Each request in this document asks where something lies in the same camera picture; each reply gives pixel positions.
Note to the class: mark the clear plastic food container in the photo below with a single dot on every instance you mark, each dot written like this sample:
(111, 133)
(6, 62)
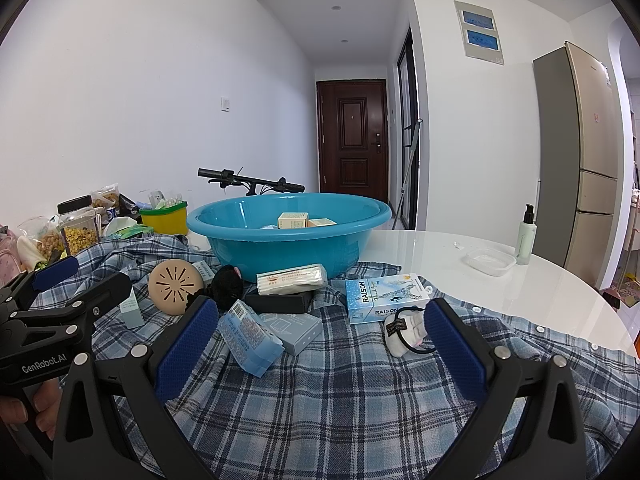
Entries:
(489, 261)

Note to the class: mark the wall electrical panel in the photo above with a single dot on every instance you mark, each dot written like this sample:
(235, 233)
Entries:
(479, 32)

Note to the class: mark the small pale blue box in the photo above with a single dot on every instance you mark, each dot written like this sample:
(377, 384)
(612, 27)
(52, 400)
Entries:
(132, 310)

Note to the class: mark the blue plaid shirt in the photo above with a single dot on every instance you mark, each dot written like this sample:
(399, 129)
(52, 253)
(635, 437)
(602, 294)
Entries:
(340, 400)

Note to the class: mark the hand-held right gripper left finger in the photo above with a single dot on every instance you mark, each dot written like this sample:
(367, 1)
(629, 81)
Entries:
(185, 350)

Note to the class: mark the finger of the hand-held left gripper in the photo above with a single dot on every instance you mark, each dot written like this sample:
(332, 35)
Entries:
(55, 271)
(107, 292)

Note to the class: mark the person's left hand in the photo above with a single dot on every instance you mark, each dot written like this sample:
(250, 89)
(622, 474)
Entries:
(47, 405)

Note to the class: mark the grey leaning pole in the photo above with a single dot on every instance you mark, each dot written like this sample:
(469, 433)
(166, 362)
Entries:
(412, 170)

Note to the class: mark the grey blue carton box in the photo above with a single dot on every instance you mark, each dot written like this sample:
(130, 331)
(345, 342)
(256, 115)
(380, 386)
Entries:
(297, 335)

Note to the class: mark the black display frame box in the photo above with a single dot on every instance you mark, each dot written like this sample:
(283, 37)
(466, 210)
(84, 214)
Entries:
(277, 302)

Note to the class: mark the clear bag of snacks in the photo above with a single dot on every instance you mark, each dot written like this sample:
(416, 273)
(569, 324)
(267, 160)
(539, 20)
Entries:
(106, 197)

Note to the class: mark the black framed glass door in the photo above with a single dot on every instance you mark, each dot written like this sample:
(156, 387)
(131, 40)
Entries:
(407, 135)

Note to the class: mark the yellow plastic container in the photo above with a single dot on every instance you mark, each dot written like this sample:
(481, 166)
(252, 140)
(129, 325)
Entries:
(165, 222)

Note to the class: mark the white tissue pack red label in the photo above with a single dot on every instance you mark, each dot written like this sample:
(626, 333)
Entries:
(290, 280)

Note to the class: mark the blue white printed box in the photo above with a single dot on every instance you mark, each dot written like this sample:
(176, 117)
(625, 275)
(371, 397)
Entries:
(380, 297)

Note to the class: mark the beige round slotted disc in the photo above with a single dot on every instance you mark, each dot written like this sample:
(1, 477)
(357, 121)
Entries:
(172, 287)

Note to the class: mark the dark brown entrance door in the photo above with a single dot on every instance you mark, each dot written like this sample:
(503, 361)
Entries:
(352, 135)

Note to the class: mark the black plush toy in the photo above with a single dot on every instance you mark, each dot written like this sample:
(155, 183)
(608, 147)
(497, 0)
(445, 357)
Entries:
(225, 287)

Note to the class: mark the blue plastic basin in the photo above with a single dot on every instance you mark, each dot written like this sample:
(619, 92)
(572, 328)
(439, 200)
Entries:
(280, 255)

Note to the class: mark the pale box with blue print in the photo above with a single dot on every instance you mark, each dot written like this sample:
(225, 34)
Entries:
(206, 270)

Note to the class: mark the green pump bottle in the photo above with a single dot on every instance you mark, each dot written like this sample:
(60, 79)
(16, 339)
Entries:
(525, 242)

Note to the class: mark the clear bag of nuts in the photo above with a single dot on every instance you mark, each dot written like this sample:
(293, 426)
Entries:
(45, 242)

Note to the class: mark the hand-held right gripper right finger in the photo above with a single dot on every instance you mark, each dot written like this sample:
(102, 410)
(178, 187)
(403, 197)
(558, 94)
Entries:
(455, 355)

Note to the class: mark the clear jar with black lid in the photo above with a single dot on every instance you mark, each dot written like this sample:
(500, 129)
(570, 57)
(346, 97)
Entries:
(80, 232)

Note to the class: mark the cream carton box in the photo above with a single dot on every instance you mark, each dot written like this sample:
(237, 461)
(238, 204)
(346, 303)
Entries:
(322, 222)
(292, 221)

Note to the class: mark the beige refrigerator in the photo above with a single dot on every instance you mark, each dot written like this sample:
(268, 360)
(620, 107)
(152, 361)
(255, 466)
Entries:
(575, 160)

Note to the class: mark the pink bag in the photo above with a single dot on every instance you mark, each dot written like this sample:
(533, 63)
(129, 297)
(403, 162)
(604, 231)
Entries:
(10, 260)

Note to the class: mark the green white packet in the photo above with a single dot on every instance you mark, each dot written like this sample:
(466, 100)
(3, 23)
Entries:
(125, 230)

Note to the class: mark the light blue tissue packet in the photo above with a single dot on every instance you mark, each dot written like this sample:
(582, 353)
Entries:
(247, 337)

